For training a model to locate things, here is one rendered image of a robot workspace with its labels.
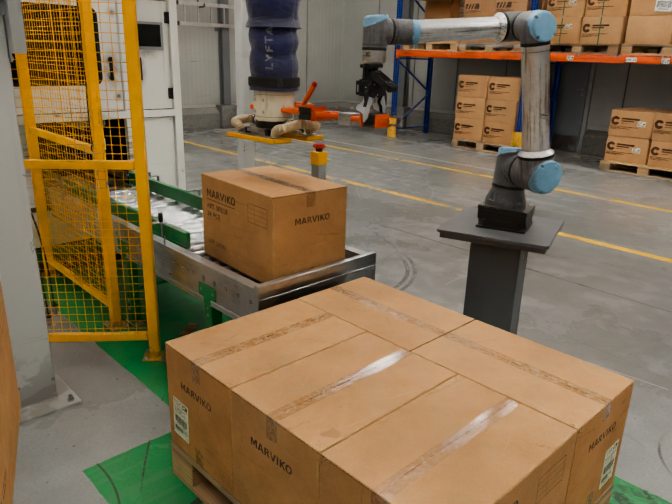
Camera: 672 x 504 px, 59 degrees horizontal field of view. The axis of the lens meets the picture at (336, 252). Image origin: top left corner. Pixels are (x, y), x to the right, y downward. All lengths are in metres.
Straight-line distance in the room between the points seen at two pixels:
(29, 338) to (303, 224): 1.25
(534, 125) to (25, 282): 2.20
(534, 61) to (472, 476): 1.67
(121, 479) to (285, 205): 1.21
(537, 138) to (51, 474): 2.31
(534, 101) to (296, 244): 1.15
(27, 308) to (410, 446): 1.76
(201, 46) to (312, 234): 9.99
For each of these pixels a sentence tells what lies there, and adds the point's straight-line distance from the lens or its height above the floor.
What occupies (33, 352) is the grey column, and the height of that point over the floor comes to 0.26.
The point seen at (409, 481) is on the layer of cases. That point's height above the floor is 0.54.
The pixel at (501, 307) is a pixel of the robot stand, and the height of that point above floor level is 0.38.
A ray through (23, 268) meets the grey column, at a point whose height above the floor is 0.64.
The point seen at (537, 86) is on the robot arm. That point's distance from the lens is 2.62.
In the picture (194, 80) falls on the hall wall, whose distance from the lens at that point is 12.29.
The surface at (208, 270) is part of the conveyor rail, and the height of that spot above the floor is 0.58.
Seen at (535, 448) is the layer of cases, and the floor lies 0.54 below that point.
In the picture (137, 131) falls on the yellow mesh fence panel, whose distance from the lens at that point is 2.85.
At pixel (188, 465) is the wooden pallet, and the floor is 0.10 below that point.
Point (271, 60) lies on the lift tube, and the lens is 2.62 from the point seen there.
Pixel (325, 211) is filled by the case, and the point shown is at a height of 0.85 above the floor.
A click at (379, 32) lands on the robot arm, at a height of 1.58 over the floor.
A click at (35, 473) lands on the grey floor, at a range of 2.59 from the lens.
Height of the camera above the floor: 1.50
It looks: 19 degrees down
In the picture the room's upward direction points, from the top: 2 degrees clockwise
